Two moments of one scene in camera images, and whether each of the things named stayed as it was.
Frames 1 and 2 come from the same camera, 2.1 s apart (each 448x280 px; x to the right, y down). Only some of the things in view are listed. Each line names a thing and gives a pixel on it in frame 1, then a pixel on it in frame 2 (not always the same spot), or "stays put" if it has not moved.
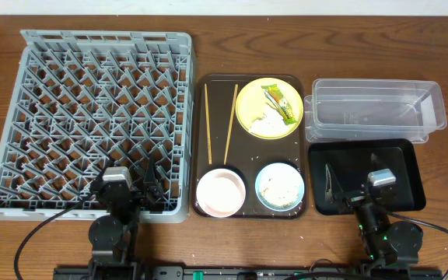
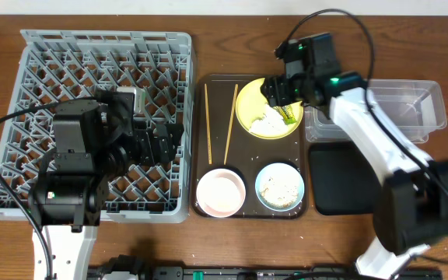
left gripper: [131, 195] to [155, 144]
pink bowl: [221, 193] stays put
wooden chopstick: [231, 121] stays put
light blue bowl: [279, 187] stays put
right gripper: [334, 188] to [275, 91]
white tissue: [271, 123] stays put
